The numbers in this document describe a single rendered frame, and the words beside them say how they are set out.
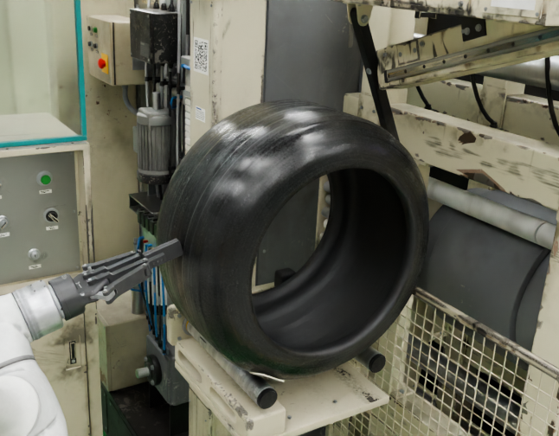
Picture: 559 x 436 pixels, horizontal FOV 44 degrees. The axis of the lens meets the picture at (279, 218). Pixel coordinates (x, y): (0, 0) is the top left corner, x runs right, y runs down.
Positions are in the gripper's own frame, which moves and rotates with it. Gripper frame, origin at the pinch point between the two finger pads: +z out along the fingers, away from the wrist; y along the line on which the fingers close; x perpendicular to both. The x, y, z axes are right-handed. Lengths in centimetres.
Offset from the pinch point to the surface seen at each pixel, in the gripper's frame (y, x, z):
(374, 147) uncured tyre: -11.0, -8.4, 41.8
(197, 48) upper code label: 34, -25, 30
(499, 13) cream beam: -27, -30, 59
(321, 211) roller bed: 37, 29, 57
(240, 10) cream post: 26, -32, 39
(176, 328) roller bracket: 23.5, 32.8, 4.3
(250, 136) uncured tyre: -0.6, -15.4, 22.0
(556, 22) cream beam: -36, -29, 62
